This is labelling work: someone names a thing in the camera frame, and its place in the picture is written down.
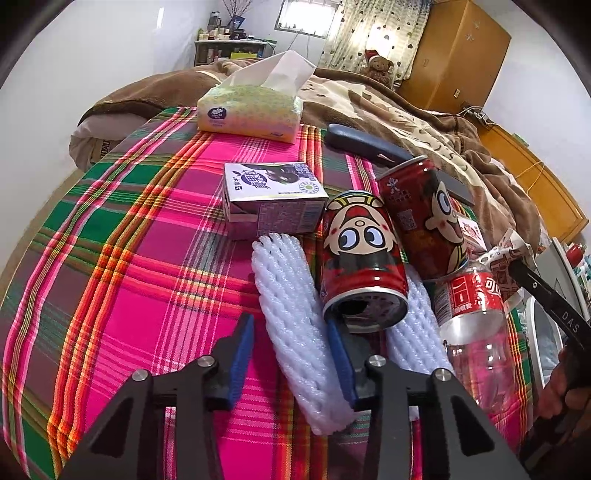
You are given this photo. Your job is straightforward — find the purple milk carton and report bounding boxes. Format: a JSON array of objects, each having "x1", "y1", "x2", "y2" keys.
[{"x1": 223, "y1": 161, "x2": 329, "y2": 241}]

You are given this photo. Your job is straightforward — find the brown patterned blanket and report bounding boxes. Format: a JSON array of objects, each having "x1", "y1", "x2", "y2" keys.
[{"x1": 76, "y1": 58, "x2": 552, "y2": 259}]

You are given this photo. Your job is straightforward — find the red cartoon drink can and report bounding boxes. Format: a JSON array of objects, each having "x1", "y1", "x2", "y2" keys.
[
  {"x1": 320, "y1": 190, "x2": 411, "y2": 334},
  {"x1": 375, "y1": 155, "x2": 469, "y2": 282}
]

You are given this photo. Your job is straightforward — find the clear bottle with red label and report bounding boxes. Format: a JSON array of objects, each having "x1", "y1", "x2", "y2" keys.
[{"x1": 431, "y1": 261, "x2": 532, "y2": 416}]

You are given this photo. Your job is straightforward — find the yellow tissue pack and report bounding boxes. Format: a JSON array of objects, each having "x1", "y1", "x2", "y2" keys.
[{"x1": 196, "y1": 50, "x2": 317, "y2": 145}]

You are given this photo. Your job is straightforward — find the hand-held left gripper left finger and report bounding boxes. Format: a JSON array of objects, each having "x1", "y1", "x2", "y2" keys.
[{"x1": 60, "y1": 314, "x2": 256, "y2": 480}]

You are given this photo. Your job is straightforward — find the wooden wardrobe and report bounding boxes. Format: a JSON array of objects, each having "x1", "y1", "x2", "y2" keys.
[{"x1": 399, "y1": 0, "x2": 512, "y2": 114}]

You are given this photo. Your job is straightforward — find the brown teddy bear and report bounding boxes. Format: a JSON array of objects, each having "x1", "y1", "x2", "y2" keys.
[{"x1": 360, "y1": 48, "x2": 397, "y2": 88}]

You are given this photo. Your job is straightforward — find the red printed wrapper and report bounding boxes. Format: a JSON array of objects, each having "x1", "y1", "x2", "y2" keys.
[{"x1": 480, "y1": 228, "x2": 541, "y2": 308}]

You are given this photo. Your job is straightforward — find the white cable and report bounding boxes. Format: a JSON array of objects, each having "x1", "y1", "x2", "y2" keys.
[{"x1": 457, "y1": 104, "x2": 492, "y2": 125}]

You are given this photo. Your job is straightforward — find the black smartphone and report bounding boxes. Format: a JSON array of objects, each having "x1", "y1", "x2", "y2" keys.
[{"x1": 436, "y1": 168, "x2": 476, "y2": 208}]

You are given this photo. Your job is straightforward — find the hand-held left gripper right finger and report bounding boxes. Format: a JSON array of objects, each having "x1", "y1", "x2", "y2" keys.
[{"x1": 327, "y1": 318, "x2": 532, "y2": 480}]

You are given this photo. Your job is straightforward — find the person's right hand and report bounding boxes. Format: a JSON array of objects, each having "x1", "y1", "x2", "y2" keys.
[{"x1": 538, "y1": 346, "x2": 591, "y2": 421}]

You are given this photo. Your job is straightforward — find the red white printed packet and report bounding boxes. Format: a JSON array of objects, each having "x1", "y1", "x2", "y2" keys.
[{"x1": 457, "y1": 217, "x2": 489, "y2": 254}]

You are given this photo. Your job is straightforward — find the pink green plaid cloth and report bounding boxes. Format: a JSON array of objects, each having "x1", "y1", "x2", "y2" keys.
[{"x1": 0, "y1": 106, "x2": 536, "y2": 480}]

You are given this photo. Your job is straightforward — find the wooden headboard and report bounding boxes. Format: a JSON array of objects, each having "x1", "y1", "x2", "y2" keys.
[{"x1": 475, "y1": 122, "x2": 589, "y2": 245}]

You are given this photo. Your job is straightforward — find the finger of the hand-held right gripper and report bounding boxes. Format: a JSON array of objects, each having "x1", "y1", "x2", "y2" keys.
[{"x1": 508, "y1": 258, "x2": 591, "y2": 334}]

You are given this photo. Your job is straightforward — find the patterned curtain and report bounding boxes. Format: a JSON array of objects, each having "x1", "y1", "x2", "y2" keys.
[{"x1": 318, "y1": 0, "x2": 435, "y2": 81}]

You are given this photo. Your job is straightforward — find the window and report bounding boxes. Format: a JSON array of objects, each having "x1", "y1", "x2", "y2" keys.
[{"x1": 276, "y1": 0, "x2": 345, "y2": 38}]

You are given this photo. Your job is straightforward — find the dried branches in vase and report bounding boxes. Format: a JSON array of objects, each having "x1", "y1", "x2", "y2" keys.
[{"x1": 221, "y1": 0, "x2": 254, "y2": 28}]

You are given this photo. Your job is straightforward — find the dark blue glasses case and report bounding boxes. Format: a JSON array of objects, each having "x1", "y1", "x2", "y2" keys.
[{"x1": 323, "y1": 124, "x2": 414, "y2": 168}]

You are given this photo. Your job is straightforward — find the shelf with bottles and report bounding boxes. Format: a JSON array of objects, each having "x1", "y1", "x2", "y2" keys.
[{"x1": 194, "y1": 11, "x2": 278, "y2": 65}]

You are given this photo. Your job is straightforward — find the white foam fruit net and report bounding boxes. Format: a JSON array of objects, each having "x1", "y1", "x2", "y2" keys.
[
  {"x1": 250, "y1": 234, "x2": 358, "y2": 435},
  {"x1": 385, "y1": 272, "x2": 455, "y2": 377}
]

